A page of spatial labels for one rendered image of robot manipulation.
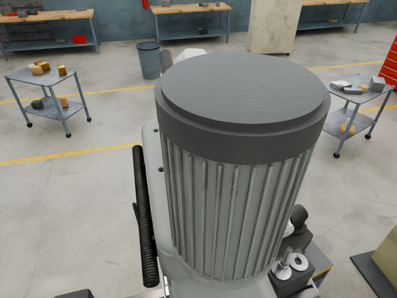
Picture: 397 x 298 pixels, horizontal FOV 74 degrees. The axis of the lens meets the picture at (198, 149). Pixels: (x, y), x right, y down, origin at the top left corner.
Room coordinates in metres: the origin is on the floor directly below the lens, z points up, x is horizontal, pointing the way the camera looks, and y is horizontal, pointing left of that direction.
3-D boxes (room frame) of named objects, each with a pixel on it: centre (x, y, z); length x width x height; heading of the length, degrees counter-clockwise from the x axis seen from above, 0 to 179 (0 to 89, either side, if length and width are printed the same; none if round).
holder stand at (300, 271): (0.62, -0.43, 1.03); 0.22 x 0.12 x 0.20; 115
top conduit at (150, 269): (0.46, 0.14, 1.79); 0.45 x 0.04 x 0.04; 14
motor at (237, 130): (0.29, -0.05, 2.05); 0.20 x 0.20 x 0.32
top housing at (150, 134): (0.52, 0.01, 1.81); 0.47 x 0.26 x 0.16; 14
